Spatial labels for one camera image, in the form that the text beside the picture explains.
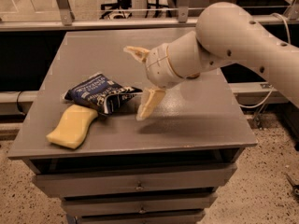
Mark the gold soda can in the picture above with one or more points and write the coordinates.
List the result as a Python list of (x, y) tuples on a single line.
[(193, 76)]

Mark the grey drawer cabinet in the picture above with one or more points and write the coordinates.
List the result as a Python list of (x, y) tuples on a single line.
[(162, 170)]

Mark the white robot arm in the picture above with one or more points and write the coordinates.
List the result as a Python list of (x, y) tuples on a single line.
[(224, 34)]

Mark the blue chip bag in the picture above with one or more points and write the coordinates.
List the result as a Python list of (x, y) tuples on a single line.
[(101, 93)]

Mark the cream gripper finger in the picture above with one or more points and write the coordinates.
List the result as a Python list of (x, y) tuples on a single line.
[(140, 54), (150, 98)]

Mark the metal railing frame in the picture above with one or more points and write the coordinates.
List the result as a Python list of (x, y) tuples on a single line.
[(49, 15)]

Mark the yellow sponge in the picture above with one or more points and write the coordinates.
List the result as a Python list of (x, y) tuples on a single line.
[(73, 126)]

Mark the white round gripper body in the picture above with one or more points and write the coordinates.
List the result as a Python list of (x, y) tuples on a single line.
[(158, 64)]

